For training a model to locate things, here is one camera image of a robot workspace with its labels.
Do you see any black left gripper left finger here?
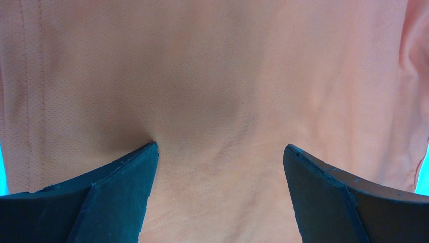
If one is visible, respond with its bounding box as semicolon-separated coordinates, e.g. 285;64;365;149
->
1;142;159;242

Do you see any orange t-shirt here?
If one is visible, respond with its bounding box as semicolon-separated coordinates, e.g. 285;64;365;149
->
1;1;428;242

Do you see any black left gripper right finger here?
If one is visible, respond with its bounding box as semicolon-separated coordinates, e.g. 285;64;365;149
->
283;144;428;243

